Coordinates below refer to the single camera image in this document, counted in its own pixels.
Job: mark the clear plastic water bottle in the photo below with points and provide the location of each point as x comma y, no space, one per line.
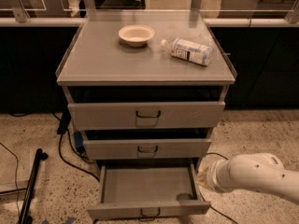
188,51

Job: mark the black metal stand leg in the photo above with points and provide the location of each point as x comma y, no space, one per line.
24,217

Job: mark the grey middle drawer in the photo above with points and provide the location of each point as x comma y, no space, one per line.
146,143

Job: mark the taped gripper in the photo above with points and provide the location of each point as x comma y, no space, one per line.
212,174

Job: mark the grey top drawer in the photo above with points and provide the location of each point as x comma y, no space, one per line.
148,107

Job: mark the grey drawer cabinet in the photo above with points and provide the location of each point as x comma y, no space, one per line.
99,58

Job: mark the white bowl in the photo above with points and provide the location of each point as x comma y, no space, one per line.
136,35

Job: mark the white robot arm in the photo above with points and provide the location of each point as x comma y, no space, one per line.
260,172

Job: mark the grey drawer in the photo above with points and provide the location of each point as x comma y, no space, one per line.
146,143
147,189
148,107

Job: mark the grey bottom drawer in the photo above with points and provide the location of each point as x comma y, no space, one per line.
147,189

